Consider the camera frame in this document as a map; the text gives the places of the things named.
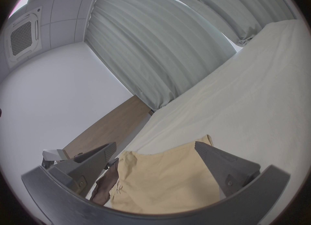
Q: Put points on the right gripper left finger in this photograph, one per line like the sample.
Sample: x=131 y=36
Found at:
x=87 y=170

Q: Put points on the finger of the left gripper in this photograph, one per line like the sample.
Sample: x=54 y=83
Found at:
x=113 y=163

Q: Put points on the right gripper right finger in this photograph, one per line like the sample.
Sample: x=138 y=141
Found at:
x=226 y=168

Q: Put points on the tan shorts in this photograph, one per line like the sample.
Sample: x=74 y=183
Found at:
x=158 y=182

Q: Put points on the brown garment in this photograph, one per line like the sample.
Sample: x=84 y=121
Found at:
x=104 y=185

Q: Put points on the bed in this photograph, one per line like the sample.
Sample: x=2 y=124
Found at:
x=230 y=102

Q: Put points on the pale green curtain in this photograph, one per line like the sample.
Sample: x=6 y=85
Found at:
x=230 y=2
x=150 y=48

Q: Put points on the white ceiling air conditioner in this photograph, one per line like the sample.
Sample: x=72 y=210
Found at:
x=23 y=36

